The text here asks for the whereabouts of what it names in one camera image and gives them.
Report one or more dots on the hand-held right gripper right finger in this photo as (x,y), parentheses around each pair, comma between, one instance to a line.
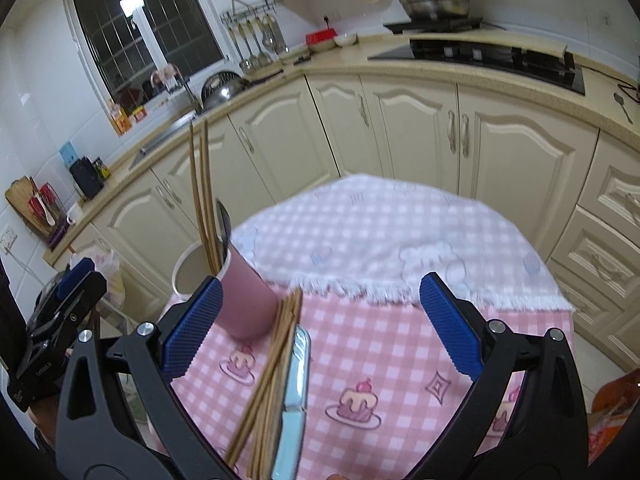
(450,325)

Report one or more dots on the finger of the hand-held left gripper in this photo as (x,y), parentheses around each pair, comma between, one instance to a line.
(77,277)

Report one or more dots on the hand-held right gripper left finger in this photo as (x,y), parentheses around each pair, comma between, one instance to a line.
(192,330)

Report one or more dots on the pink cup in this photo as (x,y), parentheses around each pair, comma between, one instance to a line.
(247,300)

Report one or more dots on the plastic bag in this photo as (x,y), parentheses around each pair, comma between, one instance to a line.
(107,270)

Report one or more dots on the white mug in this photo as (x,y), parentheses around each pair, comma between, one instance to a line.
(75,214)

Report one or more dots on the pink checked tablecloth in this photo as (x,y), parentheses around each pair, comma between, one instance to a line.
(380,360)

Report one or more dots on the red kitchen tool rack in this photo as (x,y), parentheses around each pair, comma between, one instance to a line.
(47,200)

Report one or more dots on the wooden cutting board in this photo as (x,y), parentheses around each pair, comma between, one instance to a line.
(20,200)

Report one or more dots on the black knife block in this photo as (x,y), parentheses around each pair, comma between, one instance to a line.
(86,180)

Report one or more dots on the dark metal spoon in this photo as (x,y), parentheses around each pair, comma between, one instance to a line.
(223,222)

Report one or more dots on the white checked fringed towel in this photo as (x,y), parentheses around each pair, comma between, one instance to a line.
(390,230)

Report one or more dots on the blue box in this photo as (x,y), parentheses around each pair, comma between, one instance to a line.
(68,154)

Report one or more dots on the steel kitchen sink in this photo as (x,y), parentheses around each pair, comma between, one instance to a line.
(160,140)

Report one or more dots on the yellow snack box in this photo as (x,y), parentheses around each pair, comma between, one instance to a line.
(120,119)

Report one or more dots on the small orange snack box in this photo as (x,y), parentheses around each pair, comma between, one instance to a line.
(139,114)

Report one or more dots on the orange bag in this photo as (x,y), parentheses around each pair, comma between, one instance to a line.
(617,410)

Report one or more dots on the cream kitchen base cabinets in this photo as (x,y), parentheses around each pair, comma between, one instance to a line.
(415,130)

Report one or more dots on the steel faucet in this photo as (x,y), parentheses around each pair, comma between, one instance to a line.
(189,97)

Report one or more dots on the steel wok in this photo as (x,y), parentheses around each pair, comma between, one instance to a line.
(222,87)

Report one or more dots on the barred kitchen window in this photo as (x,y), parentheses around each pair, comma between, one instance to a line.
(140,20)

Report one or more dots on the steel spoon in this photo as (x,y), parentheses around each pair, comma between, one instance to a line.
(620,100)

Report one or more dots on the beige kitchen countertop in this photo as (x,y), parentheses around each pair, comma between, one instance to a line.
(345,62)

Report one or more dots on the row of hanging steel ladles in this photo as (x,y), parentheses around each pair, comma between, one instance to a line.
(257,45)

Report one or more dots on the black induction cooker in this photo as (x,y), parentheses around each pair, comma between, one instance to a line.
(435,25)

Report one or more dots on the white bowl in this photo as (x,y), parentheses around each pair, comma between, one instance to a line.
(345,39)

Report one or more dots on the red container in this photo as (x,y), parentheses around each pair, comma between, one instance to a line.
(320,40)

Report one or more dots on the white wall socket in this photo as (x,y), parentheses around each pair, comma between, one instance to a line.
(7,240)

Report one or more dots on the wall utensil rack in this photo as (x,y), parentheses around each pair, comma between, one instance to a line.
(250,10)

